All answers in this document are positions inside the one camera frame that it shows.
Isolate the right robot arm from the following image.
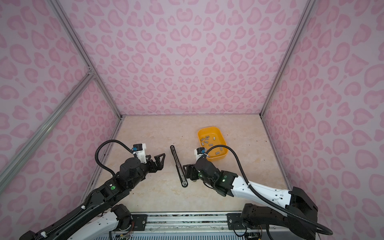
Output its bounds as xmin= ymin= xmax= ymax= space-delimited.
xmin=183 ymin=163 xmax=318 ymax=240

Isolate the black stapler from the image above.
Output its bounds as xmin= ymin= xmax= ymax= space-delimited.
xmin=170 ymin=145 xmax=188 ymax=188

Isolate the yellow plastic tray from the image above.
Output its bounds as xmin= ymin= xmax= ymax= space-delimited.
xmin=198 ymin=127 xmax=228 ymax=162

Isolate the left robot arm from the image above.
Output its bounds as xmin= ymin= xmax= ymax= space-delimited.
xmin=20 ymin=153 xmax=166 ymax=240

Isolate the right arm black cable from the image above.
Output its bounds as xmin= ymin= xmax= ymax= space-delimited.
xmin=205 ymin=144 xmax=334 ymax=236

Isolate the aluminium mounting rail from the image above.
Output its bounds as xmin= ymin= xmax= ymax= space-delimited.
xmin=55 ymin=209 xmax=319 ymax=240

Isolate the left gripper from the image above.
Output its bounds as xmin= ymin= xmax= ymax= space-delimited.
xmin=129 ymin=151 xmax=166 ymax=191

